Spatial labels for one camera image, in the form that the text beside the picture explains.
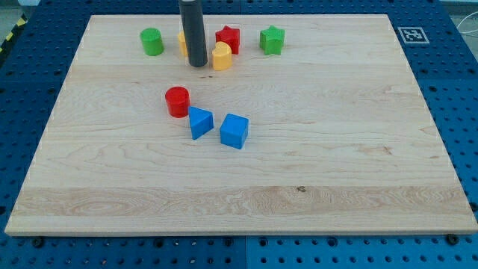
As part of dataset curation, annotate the yellow heart block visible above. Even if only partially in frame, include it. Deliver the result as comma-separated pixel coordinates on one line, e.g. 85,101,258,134
212,41,232,71

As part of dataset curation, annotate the blue cube block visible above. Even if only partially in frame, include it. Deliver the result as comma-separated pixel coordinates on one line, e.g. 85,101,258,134
220,114,249,149

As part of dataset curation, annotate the blue triangle block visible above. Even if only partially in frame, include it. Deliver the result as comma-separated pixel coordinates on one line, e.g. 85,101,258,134
188,106,214,140

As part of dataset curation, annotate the light wooden board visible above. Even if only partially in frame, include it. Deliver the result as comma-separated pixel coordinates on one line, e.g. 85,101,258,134
5,14,477,237

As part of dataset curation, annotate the red cylinder block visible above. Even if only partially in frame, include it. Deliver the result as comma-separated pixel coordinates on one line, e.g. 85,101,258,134
165,86,190,118

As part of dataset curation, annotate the red star block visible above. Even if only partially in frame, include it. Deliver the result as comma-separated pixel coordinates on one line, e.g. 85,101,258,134
215,25,240,55

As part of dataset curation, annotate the green star block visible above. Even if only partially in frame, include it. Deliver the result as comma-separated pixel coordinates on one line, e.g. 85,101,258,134
259,25,285,55

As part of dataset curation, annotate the yellow block behind rod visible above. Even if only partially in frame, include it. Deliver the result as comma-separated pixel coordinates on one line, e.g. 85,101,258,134
177,31,188,57

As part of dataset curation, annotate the green cylinder block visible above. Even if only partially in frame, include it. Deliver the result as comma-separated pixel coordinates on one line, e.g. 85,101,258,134
140,28,164,56

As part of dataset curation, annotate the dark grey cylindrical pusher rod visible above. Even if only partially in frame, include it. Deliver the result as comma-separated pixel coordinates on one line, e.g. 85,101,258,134
179,0,208,67

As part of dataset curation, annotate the white fiducial marker tag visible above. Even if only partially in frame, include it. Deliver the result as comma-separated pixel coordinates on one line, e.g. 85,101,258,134
397,26,429,44

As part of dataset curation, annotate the black bolt front left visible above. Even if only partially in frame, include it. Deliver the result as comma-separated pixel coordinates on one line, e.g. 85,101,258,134
31,237,44,249

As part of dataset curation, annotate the black bolt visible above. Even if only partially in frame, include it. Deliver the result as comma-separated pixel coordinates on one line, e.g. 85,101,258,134
31,237,44,249
445,234,459,246

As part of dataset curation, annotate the black bolt front right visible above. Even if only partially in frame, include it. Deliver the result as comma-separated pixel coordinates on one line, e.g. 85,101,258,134
445,234,459,246

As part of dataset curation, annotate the yellow black hazard tape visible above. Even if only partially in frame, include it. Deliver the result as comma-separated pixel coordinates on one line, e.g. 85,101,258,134
1,14,28,55

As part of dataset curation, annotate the white cable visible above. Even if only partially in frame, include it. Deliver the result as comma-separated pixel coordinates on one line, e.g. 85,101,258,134
456,10,478,38

